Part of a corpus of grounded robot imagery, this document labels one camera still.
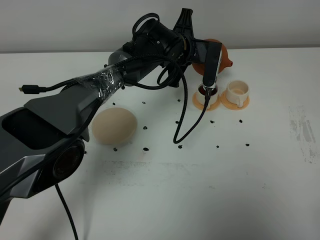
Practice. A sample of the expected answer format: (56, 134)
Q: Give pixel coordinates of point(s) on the white teacup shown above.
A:
(202, 90)
(237, 92)

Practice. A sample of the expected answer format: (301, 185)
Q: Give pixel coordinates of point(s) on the beige round teapot coaster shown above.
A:
(114, 126)

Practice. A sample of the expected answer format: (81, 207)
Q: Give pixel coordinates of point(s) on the right orange cup coaster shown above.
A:
(233, 106)

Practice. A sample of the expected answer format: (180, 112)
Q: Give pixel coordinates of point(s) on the orange cup coaster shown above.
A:
(233, 106)
(198, 101)

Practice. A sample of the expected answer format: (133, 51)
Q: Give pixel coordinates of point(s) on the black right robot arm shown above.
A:
(42, 143)

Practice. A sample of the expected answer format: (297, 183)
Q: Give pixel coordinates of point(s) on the left orange cup coaster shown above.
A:
(198, 101)

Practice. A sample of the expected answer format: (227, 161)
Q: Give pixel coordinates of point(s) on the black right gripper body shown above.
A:
(188, 49)

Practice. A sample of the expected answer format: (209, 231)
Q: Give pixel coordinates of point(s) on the right white teacup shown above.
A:
(237, 92)

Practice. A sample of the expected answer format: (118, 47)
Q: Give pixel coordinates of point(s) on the left white teacup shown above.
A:
(202, 90)

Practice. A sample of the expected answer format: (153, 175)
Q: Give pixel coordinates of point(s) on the loose black cable plug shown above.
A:
(35, 89)

